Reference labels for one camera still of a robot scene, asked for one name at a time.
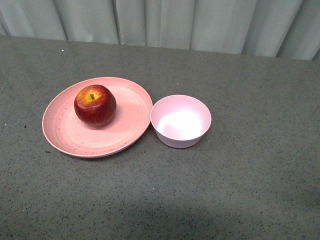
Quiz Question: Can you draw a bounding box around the white pleated curtain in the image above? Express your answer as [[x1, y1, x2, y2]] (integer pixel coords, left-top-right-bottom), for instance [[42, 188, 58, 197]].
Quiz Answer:
[[0, 0, 320, 60]]

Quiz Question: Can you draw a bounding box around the pink round plate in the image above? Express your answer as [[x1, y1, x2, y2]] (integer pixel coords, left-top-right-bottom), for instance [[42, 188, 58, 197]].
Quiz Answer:
[[42, 77, 153, 158]]

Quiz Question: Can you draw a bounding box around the light pink bowl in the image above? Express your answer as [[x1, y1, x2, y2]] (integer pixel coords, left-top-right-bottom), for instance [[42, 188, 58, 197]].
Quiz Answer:
[[150, 94, 212, 149]]

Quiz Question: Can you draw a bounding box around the red apple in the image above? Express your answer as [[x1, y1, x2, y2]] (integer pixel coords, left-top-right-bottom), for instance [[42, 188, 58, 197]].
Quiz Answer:
[[73, 84, 117, 128]]

